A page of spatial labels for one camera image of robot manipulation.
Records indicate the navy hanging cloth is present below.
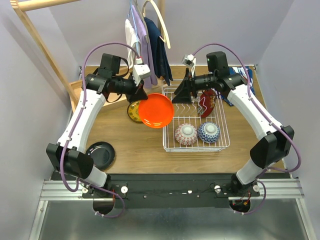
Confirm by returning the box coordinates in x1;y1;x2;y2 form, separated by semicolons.
144;17;173;86

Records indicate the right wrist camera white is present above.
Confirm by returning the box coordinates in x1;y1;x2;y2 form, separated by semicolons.
182;54;196;77

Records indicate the white hanging cloth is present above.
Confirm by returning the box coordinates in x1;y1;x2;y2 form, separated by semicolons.
124;19;140;68

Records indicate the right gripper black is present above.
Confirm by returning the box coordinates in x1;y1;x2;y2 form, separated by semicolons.
171;68;216;105

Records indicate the blue red patterned folded cloth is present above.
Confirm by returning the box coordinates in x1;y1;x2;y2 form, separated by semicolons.
221;66;256;107

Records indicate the blue patterned bowl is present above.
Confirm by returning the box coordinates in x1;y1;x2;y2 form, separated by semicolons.
197;122;221;144

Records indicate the orange plate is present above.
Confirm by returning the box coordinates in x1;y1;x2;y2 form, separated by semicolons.
138;93;175;129

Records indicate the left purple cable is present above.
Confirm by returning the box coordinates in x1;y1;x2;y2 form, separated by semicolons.
59;42;143;219

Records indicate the lilac hanging cloth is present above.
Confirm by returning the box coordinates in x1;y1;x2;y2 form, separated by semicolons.
132;5;158;89

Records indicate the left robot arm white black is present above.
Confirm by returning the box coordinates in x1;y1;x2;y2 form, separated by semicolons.
46;53;151;198

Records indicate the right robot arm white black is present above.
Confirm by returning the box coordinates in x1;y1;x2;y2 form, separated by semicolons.
172;51;294;196

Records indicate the purple cable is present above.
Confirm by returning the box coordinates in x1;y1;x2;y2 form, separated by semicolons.
59;42;143;219
192;42;302;216

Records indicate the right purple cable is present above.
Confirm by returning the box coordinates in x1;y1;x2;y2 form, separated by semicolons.
192;42;302;216

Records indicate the white wire dish rack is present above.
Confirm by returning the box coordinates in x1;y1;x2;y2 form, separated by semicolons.
162;95;230;153

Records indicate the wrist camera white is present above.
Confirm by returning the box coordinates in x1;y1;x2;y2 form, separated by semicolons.
132;57;151;86
182;54;196;77

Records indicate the wooden clothes rack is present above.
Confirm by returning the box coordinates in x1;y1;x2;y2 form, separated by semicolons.
10;0;166;112

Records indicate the red white patterned bowl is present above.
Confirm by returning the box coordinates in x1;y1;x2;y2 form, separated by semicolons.
174;123;198;146

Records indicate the red floral plate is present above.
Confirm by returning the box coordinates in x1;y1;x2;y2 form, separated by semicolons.
197;89;217;119

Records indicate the wooden hanger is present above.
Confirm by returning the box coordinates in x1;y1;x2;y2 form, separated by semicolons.
141;0;171;49

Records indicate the yellow patterned small plate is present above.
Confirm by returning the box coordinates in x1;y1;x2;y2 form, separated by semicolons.
127;100;142;124

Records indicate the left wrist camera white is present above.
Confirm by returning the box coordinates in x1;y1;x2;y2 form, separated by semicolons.
132;57;151;86

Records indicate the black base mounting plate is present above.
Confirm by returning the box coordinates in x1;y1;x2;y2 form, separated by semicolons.
82;173;261;210

